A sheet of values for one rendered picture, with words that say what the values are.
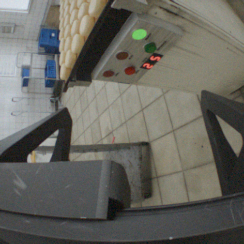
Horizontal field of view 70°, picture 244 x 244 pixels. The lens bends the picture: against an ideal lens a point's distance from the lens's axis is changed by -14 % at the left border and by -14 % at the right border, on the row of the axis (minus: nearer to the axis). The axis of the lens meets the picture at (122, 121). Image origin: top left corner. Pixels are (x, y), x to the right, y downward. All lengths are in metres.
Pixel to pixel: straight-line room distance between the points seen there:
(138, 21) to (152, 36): 0.06
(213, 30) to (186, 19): 0.11
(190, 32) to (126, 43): 0.18
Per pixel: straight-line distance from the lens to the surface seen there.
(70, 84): 0.57
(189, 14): 0.51
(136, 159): 1.61
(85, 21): 0.47
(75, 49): 0.50
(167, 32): 0.48
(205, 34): 0.59
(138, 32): 0.45
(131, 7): 0.40
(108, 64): 0.53
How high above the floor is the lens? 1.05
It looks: 31 degrees down
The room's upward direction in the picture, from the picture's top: 89 degrees counter-clockwise
